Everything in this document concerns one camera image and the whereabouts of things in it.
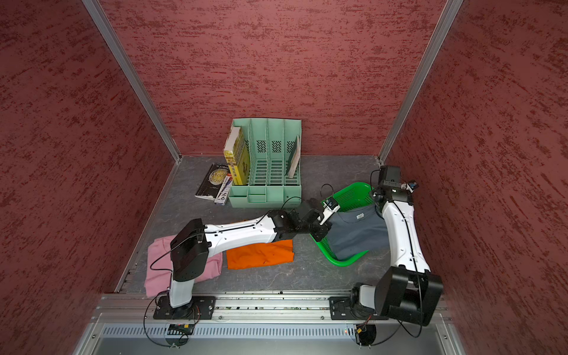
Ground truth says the green plastic basket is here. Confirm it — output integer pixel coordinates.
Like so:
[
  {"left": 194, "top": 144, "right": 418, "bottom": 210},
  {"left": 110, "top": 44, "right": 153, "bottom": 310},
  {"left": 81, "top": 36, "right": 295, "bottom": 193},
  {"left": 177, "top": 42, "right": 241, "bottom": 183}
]
[{"left": 316, "top": 182, "right": 374, "bottom": 267}]

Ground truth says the grey-blue t-shirt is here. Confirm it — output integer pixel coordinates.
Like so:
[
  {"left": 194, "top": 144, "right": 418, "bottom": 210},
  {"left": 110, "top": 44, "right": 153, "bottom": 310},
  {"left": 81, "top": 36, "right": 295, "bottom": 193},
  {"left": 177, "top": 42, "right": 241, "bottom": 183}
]
[{"left": 325, "top": 205, "right": 390, "bottom": 260}]

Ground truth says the orange t-shirt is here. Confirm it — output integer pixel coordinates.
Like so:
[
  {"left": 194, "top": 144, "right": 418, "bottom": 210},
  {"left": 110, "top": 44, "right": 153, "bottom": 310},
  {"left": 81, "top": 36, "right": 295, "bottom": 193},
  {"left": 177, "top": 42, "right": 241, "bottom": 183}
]
[{"left": 226, "top": 240, "right": 294, "bottom": 270}]

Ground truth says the pink t-shirt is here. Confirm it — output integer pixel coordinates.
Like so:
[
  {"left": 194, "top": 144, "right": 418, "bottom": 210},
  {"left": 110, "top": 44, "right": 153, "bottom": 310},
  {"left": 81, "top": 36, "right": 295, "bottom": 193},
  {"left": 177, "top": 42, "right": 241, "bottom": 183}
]
[{"left": 144, "top": 235, "right": 223, "bottom": 297}]

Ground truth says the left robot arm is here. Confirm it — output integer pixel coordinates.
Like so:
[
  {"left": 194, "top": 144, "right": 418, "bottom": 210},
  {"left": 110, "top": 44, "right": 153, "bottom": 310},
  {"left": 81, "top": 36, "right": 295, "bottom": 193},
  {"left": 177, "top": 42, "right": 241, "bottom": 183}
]
[{"left": 169, "top": 198, "right": 340, "bottom": 309}]

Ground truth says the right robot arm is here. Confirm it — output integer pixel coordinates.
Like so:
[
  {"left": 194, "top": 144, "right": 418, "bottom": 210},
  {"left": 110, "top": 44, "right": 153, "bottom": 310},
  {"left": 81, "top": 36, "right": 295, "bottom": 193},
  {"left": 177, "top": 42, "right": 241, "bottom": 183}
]
[{"left": 349, "top": 166, "right": 443, "bottom": 327}]

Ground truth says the thin book in organizer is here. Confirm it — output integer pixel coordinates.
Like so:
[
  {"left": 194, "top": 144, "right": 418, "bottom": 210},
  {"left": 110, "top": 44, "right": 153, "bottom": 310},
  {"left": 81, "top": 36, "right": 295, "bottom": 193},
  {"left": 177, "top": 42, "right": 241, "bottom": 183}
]
[{"left": 287, "top": 135, "right": 301, "bottom": 179}]

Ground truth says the mint green file organizer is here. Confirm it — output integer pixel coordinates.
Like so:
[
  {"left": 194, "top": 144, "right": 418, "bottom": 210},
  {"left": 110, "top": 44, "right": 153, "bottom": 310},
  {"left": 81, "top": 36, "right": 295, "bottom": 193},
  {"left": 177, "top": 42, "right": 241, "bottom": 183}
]
[{"left": 229, "top": 118, "right": 302, "bottom": 209}]

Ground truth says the white red blue booklet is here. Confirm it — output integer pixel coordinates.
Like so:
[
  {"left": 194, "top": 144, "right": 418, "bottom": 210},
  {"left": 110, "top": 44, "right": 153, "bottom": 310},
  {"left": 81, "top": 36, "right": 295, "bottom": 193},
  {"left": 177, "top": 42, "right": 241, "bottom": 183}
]
[{"left": 214, "top": 174, "right": 233, "bottom": 206}]

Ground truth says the yellow book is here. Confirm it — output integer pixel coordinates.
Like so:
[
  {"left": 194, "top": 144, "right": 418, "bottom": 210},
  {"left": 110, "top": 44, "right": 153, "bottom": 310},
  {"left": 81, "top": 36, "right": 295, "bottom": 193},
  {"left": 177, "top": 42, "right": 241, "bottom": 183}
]
[{"left": 223, "top": 127, "right": 251, "bottom": 186}]

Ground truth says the black book with gold emblem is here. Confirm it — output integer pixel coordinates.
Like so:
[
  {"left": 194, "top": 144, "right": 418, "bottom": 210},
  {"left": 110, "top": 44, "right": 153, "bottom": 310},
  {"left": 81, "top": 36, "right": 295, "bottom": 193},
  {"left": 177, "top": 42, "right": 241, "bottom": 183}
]
[{"left": 195, "top": 164, "right": 229, "bottom": 201}]

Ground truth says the right corner aluminium profile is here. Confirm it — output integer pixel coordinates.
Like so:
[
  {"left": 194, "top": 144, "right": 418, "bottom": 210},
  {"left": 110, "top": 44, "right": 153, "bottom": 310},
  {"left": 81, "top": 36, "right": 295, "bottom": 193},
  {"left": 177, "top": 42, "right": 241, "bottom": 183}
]
[{"left": 377, "top": 0, "right": 464, "bottom": 166}]

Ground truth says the corner aluminium profile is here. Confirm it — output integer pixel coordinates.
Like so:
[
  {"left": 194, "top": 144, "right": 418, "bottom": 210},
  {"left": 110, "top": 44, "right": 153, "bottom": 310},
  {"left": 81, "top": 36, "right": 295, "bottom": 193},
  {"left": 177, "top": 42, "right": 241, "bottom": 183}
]
[
  {"left": 377, "top": 0, "right": 464, "bottom": 166},
  {"left": 82, "top": 0, "right": 182, "bottom": 164}
]

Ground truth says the white perforated vent strip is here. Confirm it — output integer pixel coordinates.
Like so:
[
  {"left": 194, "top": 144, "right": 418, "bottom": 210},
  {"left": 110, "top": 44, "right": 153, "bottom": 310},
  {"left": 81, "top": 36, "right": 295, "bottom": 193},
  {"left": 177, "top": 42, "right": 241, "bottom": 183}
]
[{"left": 101, "top": 323, "right": 356, "bottom": 341}]

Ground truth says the left corner aluminium profile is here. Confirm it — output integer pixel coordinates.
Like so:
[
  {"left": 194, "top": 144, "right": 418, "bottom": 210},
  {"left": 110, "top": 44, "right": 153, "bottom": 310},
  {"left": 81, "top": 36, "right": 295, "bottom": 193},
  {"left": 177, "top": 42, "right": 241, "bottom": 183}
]
[{"left": 82, "top": 0, "right": 182, "bottom": 164}]

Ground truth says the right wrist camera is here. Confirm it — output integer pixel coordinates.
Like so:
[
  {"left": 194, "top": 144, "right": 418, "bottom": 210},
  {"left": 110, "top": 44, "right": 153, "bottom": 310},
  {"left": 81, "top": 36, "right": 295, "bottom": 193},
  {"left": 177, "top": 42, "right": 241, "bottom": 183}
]
[{"left": 401, "top": 180, "right": 419, "bottom": 193}]

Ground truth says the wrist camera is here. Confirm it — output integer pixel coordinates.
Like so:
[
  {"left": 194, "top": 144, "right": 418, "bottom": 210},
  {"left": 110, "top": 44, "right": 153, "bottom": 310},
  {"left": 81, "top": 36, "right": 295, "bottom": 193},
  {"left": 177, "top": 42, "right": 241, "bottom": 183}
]
[
  {"left": 401, "top": 180, "right": 419, "bottom": 193},
  {"left": 319, "top": 197, "right": 340, "bottom": 225}
]

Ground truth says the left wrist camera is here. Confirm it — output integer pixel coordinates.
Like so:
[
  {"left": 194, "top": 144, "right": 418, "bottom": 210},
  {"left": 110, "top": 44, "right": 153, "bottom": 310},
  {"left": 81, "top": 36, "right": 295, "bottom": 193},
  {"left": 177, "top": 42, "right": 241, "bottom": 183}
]
[{"left": 319, "top": 197, "right": 340, "bottom": 225}]

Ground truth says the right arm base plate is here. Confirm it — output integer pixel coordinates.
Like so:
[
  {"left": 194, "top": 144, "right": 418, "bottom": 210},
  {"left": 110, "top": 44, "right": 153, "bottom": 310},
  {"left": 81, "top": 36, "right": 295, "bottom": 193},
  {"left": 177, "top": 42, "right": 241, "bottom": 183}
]
[{"left": 328, "top": 297, "right": 388, "bottom": 321}]

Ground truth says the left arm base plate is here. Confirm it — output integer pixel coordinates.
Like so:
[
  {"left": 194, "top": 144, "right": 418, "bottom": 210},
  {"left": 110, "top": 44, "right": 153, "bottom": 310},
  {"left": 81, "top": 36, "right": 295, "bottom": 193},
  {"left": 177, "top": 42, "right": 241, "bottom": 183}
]
[{"left": 152, "top": 295, "right": 217, "bottom": 320}]

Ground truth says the aluminium front rail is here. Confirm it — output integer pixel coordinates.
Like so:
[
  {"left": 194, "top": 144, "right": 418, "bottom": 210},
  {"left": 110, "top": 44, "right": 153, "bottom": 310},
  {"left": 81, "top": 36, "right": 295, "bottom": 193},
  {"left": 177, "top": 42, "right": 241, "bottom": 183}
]
[{"left": 90, "top": 290, "right": 454, "bottom": 324}]

